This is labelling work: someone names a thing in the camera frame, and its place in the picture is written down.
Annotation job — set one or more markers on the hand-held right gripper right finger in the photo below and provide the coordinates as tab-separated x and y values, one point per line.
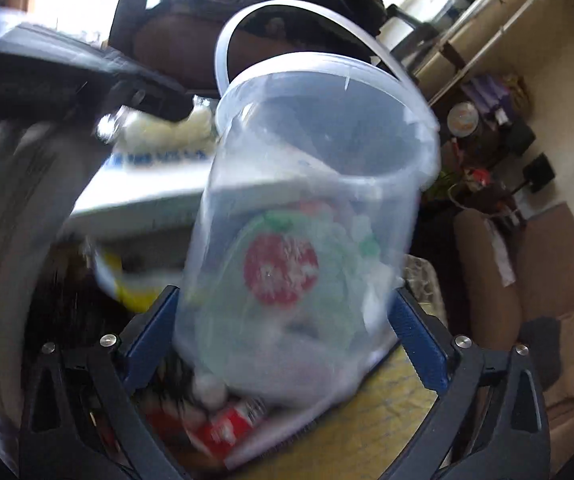
419	340

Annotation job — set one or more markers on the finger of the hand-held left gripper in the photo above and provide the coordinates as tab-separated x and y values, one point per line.
152	95

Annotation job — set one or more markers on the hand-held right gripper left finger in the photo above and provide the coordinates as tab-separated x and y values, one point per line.
149	345

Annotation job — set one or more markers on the clear plastic bucket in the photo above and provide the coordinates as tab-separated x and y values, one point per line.
317	170

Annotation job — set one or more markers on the white crumpled tissue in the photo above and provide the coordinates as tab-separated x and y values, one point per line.
167	132

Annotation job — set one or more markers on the yellow packet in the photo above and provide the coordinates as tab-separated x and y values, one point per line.
129	285

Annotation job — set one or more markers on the yellow checked cloth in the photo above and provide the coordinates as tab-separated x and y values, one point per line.
377	410

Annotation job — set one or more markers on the white and blue carton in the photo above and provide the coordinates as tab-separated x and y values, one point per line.
142	190

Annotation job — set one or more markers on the red printed packet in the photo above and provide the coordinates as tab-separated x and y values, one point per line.
217	427

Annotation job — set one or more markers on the white paper sheets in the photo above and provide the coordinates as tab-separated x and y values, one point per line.
502	252

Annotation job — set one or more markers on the dark blue lumbar cushion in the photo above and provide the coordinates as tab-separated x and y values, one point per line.
542	350

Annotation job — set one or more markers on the brown sofa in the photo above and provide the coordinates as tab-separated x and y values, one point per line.
542	270

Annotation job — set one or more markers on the green round red-print packet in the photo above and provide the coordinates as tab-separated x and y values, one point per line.
282	270

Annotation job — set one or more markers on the black speaker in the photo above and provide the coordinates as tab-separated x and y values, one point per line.
539	172
519	137

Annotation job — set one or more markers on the stack of purple boxes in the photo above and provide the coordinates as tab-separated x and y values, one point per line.
489	97

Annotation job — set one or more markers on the white pole rack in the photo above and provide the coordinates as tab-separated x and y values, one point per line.
492	30

